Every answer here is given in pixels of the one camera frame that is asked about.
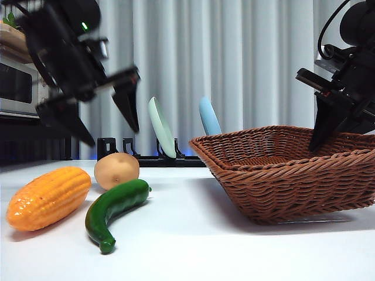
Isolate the wooden board with black handle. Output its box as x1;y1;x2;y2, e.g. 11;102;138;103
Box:
0;23;33;64

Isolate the tan toy potato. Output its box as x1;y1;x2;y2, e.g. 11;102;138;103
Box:
94;152;140;191

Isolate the pale green plate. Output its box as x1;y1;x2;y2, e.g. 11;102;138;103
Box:
148;96;177;159

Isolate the pale blue plate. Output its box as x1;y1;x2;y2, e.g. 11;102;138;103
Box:
199;96;223;136

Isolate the brown wicker basket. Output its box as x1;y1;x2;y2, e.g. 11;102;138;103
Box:
189;125;375;225

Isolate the green leafy plant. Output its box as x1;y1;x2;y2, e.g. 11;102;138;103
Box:
2;12;22;30

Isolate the yellow orange toy corn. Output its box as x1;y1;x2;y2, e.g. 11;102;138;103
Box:
6;166;92;232

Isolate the black metal shelf frame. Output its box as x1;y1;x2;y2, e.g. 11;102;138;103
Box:
0;115;80;161

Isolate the black cable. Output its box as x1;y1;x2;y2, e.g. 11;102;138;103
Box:
318;0;352;59

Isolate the green toy cucumber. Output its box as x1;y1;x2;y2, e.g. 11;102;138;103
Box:
85;179;152;255

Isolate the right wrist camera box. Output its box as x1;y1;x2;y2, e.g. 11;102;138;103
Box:
313;43;357;73

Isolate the black plate rack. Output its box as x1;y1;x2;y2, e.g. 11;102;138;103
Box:
97;137;207;168

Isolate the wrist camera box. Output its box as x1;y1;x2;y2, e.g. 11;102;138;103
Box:
87;36;110;61
313;43;357;73

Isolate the grey white curtain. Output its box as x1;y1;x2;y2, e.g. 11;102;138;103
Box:
0;0;375;161

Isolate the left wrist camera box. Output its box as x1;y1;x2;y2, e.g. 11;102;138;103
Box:
87;36;110;61

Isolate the silver toaster oven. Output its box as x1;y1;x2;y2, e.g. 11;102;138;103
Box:
0;54;50;119

